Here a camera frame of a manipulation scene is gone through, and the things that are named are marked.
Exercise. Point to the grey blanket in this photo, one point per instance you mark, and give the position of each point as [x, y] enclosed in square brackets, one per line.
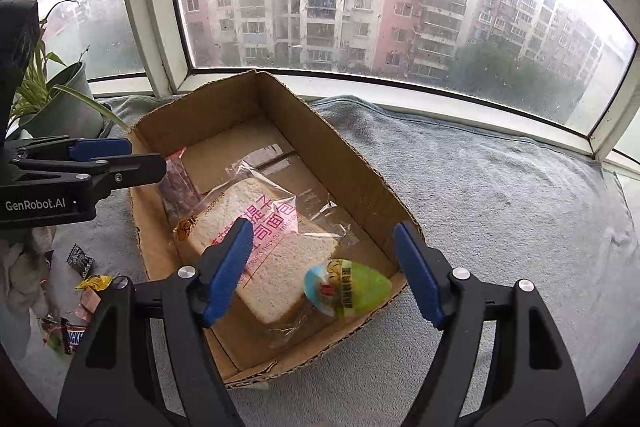
[490, 207]

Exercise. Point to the black white printed snack packet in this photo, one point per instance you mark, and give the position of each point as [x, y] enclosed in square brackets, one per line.
[81, 261]

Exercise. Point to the yellow candy packet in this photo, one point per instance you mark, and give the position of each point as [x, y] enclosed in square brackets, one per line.
[95, 283]

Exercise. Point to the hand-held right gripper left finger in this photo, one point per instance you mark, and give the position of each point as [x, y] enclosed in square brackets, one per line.
[230, 267]

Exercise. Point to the white window frame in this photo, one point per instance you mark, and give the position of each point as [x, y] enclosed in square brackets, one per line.
[150, 7]

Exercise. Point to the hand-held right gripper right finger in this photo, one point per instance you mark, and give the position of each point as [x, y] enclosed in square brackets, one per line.
[417, 277]

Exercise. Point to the brown chocolate bar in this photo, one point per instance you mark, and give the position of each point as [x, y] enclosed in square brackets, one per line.
[75, 337]

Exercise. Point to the green spider plant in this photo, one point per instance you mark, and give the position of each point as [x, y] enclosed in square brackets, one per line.
[32, 82]

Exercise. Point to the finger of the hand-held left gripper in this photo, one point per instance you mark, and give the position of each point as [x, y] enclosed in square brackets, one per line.
[140, 169]
[100, 148]

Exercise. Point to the clear packet of dark snacks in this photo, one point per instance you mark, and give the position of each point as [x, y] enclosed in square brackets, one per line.
[177, 187]

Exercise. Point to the green plant pot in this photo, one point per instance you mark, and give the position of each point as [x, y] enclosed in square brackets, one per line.
[70, 107]

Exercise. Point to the green egg-shaped snack packet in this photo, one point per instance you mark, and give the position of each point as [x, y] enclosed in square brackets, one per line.
[355, 289]

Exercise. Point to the sliced bread packet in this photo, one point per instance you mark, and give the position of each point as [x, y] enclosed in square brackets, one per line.
[270, 247]

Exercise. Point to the brown cardboard box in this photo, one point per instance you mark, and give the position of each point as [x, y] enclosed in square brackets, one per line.
[345, 167]

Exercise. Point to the person's left hand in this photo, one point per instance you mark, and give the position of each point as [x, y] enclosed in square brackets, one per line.
[22, 277]

